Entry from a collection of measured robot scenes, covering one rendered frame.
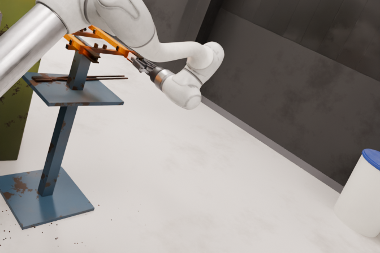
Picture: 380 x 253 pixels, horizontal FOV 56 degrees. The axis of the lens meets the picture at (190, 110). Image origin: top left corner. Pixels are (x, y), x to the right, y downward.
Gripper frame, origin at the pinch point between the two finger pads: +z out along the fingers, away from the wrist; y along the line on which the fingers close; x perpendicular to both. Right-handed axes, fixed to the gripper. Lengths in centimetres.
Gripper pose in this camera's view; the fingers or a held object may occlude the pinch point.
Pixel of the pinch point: (134, 58)
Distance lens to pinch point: 166.5
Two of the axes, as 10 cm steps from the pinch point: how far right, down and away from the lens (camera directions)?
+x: 3.6, -8.7, -3.4
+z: -6.5, -5.0, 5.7
